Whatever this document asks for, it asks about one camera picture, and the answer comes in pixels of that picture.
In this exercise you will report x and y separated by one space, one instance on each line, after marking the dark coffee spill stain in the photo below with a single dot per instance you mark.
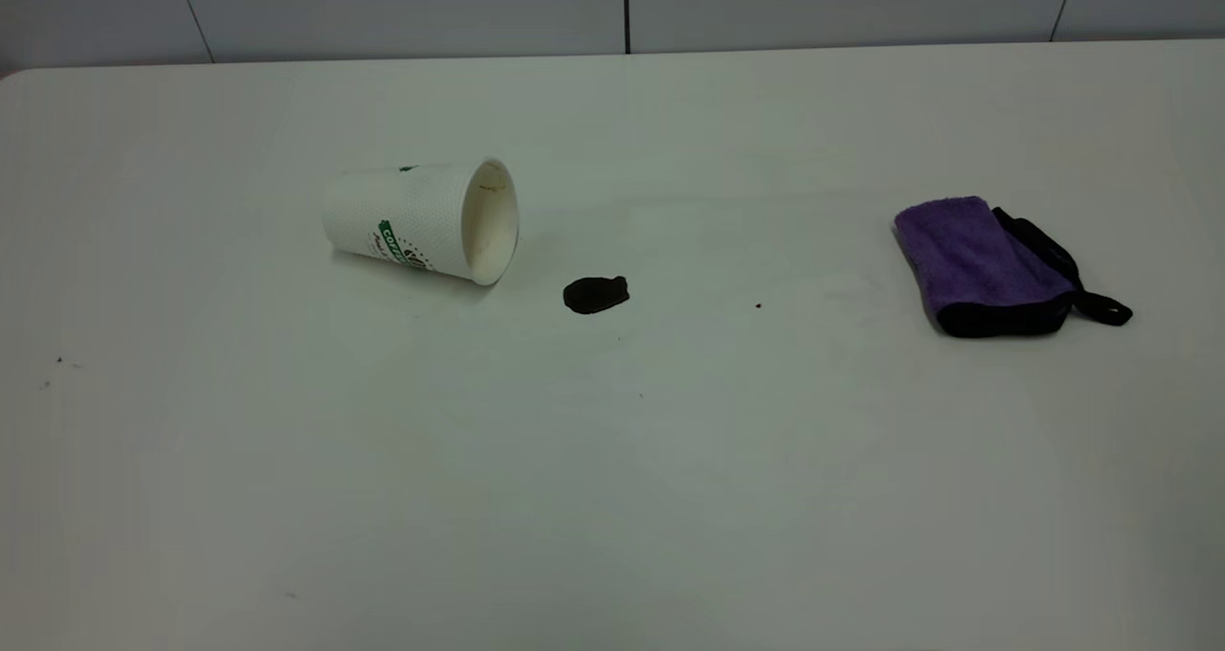
593 295

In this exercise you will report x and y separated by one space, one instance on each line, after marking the purple black-edged cleaning cloth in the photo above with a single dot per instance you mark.
967 254

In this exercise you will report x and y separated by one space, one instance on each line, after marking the white paper coffee cup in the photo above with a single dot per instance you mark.
412 215

